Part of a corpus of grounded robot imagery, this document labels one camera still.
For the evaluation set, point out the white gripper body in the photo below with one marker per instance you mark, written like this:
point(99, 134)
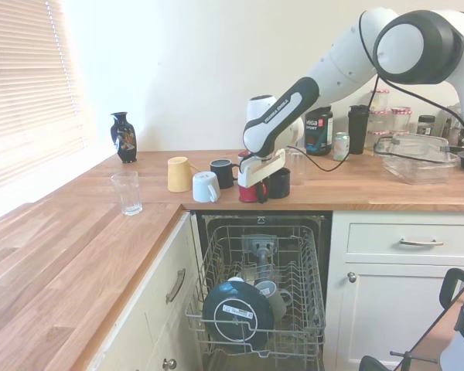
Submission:
point(261, 170)

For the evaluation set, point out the jar with dark lid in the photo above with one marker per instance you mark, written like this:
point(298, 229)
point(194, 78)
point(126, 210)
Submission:
point(426, 125)

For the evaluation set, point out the dark blue plate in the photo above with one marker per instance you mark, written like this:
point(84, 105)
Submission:
point(236, 313)

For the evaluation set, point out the yellow mug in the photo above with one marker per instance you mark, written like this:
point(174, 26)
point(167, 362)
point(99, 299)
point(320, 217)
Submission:
point(178, 174)

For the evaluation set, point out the black protein powder tub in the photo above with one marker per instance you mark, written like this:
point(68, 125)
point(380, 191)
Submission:
point(319, 131)

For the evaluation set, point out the white kitchen cabinet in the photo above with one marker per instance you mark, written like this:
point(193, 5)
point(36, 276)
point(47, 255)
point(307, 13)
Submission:
point(390, 309)
point(158, 328)

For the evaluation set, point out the clear tumbler glass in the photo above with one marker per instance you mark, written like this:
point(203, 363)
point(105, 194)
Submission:
point(298, 170)

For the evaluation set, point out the dark blue painted vase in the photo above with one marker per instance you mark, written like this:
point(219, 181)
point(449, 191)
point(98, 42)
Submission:
point(124, 139)

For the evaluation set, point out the grey mug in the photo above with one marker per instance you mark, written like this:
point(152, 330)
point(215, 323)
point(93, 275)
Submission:
point(280, 305)

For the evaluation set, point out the faceted clear drinking glass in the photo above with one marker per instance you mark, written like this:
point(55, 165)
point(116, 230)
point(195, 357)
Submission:
point(127, 193)

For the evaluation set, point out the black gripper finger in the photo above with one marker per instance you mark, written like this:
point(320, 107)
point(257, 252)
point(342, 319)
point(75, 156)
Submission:
point(261, 193)

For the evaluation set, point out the navy mug with print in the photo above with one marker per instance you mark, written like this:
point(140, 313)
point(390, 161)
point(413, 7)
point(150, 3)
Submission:
point(280, 185)

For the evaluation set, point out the green white drink can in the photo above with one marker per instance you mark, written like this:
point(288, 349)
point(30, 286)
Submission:
point(341, 147)

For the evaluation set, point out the white mug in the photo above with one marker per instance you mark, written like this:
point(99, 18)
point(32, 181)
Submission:
point(203, 187)

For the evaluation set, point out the round metal cabinet knob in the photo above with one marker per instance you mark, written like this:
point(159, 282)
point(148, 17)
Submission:
point(351, 276)
point(169, 363)

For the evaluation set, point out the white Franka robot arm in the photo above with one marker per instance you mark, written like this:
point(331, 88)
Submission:
point(352, 65)

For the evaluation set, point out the plain navy mug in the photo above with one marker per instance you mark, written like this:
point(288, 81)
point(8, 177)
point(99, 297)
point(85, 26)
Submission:
point(222, 174)

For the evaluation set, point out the small white cup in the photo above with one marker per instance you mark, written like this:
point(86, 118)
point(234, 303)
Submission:
point(236, 279)

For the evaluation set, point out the slatted window blind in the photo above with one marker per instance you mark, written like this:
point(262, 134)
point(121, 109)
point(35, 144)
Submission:
point(27, 92)

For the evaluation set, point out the clear plastic food container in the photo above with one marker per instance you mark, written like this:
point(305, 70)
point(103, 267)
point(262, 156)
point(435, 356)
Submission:
point(421, 172)

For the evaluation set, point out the black shaker bottle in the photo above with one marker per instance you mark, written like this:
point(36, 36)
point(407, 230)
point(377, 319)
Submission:
point(357, 131)

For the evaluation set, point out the dishwasher tub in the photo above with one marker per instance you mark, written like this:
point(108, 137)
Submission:
point(224, 219)

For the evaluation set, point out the red mug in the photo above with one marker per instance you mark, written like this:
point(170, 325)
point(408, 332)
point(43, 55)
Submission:
point(247, 194)

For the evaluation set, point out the clear lid with grey clips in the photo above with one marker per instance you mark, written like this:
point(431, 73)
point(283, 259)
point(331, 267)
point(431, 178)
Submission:
point(413, 145)

